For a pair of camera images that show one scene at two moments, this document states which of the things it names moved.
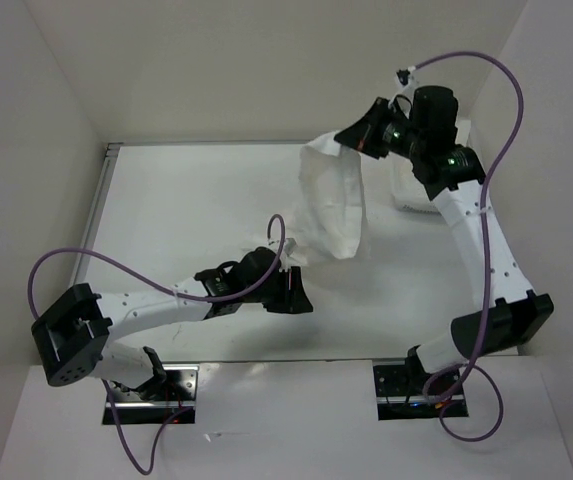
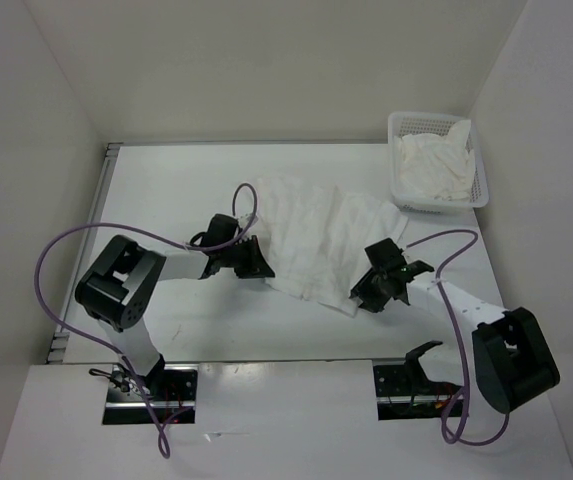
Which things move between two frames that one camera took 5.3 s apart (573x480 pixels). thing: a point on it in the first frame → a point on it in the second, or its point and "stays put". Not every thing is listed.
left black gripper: (293, 300) → (256, 266)
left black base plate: (179, 394) stays put
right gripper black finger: (365, 134) → (372, 291)
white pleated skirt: (330, 216) → (314, 238)
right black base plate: (405, 393) stays put
